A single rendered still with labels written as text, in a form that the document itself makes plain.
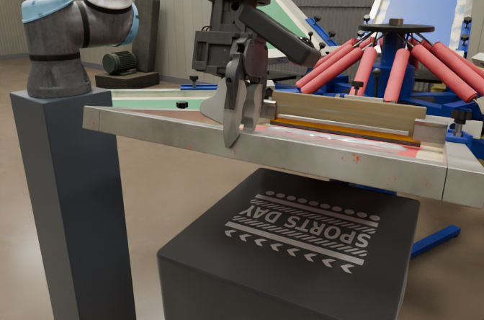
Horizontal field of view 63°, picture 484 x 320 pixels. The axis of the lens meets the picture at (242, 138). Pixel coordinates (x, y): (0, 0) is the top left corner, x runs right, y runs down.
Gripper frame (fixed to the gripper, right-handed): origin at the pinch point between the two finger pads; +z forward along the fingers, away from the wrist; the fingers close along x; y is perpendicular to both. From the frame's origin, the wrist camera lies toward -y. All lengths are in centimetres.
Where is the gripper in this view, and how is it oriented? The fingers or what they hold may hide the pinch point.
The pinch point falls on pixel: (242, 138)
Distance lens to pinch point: 54.8
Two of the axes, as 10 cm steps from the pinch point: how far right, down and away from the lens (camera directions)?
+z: -1.2, 9.9, 1.1
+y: -8.8, -1.6, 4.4
